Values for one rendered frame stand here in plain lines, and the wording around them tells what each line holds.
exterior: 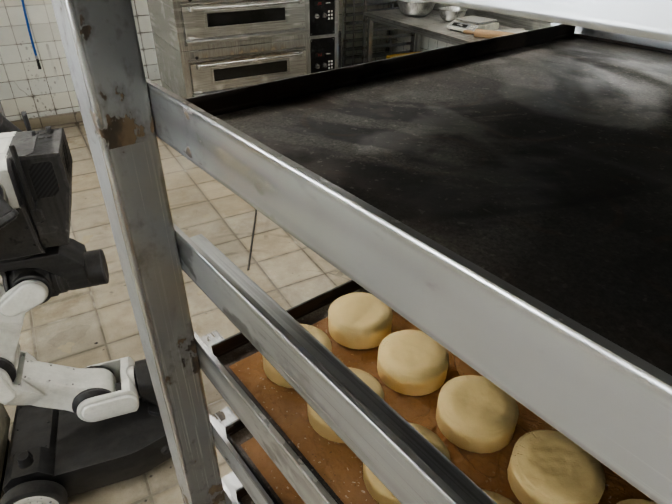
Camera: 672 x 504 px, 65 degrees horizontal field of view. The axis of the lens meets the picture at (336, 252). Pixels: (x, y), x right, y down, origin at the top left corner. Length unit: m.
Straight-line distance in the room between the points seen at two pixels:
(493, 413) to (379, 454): 0.14
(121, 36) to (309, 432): 0.25
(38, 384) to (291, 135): 1.85
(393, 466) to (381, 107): 0.21
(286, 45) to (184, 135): 4.87
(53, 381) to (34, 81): 4.02
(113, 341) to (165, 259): 2.48
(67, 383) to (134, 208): 1.80
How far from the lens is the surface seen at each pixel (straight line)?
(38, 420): 2.31
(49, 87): 5.77
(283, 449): 0.32
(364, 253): 0.17
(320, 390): 0.24
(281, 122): 0.31
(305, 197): 0.19
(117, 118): 0.31
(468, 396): 0.36
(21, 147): 1.66
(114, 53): 0.30
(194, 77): 4.86
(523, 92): 0.39
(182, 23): 4.80
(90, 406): 2.10
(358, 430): 0.23
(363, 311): 0.41
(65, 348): 2.88
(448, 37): 4.82
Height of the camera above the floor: 1.77
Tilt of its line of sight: 33 degrees down
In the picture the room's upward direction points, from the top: straight up
